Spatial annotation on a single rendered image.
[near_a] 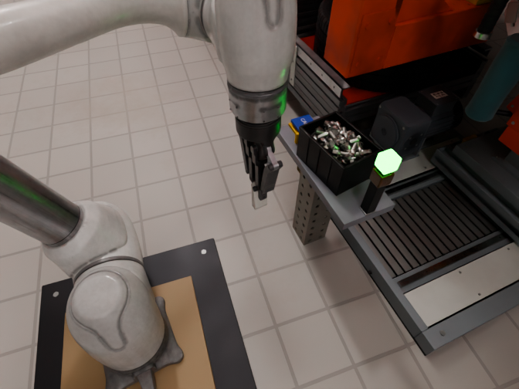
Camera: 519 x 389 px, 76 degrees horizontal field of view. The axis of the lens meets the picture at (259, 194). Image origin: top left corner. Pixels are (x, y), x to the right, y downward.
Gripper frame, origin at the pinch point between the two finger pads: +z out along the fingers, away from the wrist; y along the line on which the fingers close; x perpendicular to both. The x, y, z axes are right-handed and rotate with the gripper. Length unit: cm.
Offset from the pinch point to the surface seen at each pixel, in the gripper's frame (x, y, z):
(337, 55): 58, -49, 5
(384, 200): 38.4, 2.6, 20.6
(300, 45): 71, -92, 21
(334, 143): 29.6, -12.5, 7.3
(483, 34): 75, -12, -12
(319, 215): 33, -16, 46
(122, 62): -2, -194, 56
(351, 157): 31.4, -7.1, 8.9
